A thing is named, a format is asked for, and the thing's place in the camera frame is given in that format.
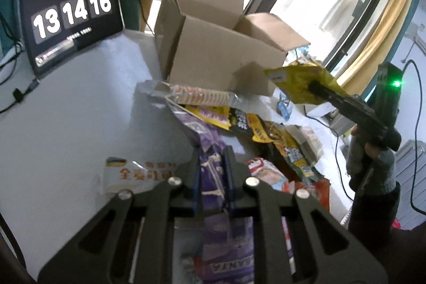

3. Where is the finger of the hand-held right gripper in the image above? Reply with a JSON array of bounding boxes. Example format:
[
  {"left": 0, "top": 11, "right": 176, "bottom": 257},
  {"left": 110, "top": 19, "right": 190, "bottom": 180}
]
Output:
[{"left": 308, "top": 80, "right": 390, "bottom": 142}]

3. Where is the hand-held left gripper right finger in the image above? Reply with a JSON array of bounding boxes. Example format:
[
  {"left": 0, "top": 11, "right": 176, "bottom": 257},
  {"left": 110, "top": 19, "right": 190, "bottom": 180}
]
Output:
[{"left": 224, "top": 146, "right": 390, "bottom": 284}]

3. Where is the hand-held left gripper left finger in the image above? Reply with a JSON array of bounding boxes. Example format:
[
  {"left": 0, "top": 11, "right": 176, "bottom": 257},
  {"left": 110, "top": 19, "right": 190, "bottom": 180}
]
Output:
[{"left": 37, "top": 146, "right": 203, "bottom": 284}]

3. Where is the purple snack bag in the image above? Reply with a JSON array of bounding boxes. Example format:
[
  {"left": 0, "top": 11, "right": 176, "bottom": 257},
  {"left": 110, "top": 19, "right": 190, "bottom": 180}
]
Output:
[{"left": 166, "top": 101, "right": 255, "bottom": 284}]

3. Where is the yellow black snack bag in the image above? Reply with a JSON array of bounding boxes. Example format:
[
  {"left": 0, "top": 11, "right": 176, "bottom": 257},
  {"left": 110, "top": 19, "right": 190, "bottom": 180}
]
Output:
[{"left": 183, "top": 104, "right": 277, "bottom": 143}]

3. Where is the orange snack bag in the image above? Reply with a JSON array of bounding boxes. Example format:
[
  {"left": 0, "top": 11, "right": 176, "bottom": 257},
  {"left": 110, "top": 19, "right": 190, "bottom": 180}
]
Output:
[{"left": 293, "top": 179, "right": 331, "bottom": 211}]

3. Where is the cardboard box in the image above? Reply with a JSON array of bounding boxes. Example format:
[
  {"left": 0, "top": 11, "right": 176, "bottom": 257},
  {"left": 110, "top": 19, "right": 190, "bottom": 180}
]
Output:
[{"left": 154, "top": 0, "right": 312, "bottom": 96}]

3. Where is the person's right forearm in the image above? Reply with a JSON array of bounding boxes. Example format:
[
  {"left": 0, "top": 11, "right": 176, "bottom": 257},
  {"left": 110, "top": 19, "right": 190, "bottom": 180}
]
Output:
[{"left": 346, "top": 184, "right": 426, "bottom": 284}]

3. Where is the person's right hand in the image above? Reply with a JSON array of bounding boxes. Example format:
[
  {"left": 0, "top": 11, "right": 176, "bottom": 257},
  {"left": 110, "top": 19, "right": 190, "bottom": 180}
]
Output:
[{"left": 346, "top": 124, "right": 397, "bottom": 195}]

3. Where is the red white snack packet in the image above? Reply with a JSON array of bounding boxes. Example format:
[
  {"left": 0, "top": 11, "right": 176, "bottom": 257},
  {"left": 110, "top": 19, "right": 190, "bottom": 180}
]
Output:
[{"left": 246, "top": 158, "right": 290, "bottom": 191}]

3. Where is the small blue white packet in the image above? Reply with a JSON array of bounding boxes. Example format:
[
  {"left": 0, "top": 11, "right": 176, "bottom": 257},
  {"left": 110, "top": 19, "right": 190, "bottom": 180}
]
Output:
[{"left": 276, "top": 93, "right": 295, "bottom": 121}]

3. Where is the beige snack packet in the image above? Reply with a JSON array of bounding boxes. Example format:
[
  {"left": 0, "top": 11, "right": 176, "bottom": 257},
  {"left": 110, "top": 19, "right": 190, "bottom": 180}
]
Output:
[{"left": 293, "top": 126, "right": 323, "bottom": 165}]

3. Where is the white packet orange print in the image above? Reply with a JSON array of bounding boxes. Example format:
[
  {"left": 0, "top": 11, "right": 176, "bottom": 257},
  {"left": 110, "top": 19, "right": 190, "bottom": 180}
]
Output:
[{"left": 105, "top": 157, "right": 182, "bottom": 195}]

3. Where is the yellow green cracker bag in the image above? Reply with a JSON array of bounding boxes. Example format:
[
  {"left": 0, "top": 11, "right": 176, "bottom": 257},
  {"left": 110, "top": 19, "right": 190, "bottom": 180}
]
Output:
[{"left": 263, "top": 121, "right": 325, "bottom": 181}]

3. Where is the silver cracker packet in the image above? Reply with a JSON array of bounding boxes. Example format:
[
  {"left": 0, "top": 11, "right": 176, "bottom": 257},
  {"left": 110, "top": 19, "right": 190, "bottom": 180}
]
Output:
[{"left": 135, "top": 79, "right": 243, "bottom": 108}]

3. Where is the tablet clock display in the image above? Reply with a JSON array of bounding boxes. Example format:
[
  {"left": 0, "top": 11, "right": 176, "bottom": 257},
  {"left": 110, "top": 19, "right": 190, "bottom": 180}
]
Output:
[{"left": 17, "top": 0, "right": 125, "bottom": 78}]

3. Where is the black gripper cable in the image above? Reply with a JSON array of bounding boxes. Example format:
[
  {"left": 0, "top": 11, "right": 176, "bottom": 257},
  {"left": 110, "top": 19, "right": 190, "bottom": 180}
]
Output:
[{"left": 401, "top": 59, "right": 426, "bottom": 215}]

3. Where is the black tablet cable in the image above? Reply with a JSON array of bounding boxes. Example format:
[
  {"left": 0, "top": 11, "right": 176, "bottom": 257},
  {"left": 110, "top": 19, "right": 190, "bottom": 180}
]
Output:
[{"left": 0, "top": 78, "right": 40, "bottom": 115}]

